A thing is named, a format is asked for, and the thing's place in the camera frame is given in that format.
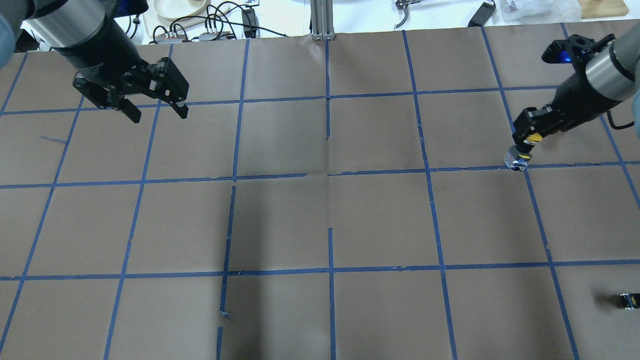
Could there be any green push button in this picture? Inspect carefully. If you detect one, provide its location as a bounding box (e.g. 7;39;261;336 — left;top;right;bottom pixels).
619;292;640;310

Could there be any aluminium frame post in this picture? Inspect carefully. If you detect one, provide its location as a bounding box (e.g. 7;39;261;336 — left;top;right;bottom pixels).
310;0;336;41

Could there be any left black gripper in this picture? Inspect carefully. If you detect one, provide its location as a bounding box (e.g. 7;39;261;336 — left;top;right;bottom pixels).
62;22;190;124

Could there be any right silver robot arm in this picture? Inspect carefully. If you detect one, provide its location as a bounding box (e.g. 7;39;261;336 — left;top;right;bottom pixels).
510;25;639;156

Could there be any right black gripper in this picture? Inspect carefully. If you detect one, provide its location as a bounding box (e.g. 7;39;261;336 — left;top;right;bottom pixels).
512;75;618;151

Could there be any beige plate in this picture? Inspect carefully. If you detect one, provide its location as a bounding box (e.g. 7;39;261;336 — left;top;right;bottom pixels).
151;0;208;20

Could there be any wooden board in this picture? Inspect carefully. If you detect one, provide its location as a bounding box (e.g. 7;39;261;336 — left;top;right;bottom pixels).
578;0;630;19

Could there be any clear plastic bag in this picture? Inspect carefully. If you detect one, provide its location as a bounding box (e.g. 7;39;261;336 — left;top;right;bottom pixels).
497;0;583;23

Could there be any yellow push button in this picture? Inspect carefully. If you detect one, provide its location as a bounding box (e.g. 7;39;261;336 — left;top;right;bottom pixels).
503;133;543;173

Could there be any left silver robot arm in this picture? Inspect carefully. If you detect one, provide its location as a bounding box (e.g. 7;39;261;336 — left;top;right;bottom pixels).
1;0;190;123

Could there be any black power adapter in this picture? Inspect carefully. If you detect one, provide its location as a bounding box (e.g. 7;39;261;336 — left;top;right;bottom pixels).
467;0;497;28

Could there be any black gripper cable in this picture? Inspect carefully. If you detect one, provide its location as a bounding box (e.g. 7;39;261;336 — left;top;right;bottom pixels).
606;111;637;130

